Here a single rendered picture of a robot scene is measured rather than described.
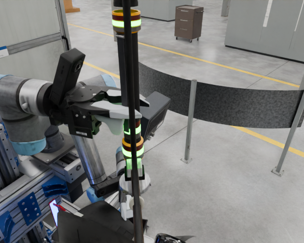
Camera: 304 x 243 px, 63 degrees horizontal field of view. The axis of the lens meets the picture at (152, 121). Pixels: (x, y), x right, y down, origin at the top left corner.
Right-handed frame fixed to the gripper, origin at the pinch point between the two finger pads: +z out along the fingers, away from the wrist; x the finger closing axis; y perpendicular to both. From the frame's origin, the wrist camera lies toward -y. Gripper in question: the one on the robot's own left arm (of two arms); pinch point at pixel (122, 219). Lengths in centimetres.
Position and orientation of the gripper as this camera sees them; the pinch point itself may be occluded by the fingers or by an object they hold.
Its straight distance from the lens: 86.9
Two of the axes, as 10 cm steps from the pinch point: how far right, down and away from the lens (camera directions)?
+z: 1.4, 5.3, -8.4
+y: 9.8, 0.2, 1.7
